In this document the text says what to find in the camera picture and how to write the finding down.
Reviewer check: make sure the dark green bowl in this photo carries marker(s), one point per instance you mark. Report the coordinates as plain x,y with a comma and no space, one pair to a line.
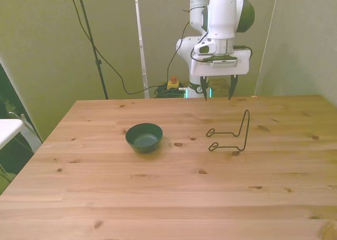
143,145

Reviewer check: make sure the black panel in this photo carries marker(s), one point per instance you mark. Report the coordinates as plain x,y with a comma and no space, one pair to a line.
18,155

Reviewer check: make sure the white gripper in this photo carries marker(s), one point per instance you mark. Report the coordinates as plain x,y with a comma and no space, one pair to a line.
202,70

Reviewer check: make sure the black tripod stand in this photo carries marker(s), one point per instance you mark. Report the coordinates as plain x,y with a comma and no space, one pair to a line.
98,62

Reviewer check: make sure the white vertical pole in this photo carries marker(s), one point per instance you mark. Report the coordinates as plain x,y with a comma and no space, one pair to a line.
142,53

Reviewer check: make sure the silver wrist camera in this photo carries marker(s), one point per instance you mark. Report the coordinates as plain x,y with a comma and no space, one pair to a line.
223,63

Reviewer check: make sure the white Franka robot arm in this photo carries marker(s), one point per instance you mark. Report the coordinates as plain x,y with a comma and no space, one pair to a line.
221,13

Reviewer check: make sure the yellow emergency stop button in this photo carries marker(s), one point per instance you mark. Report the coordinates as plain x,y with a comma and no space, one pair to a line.
173,85

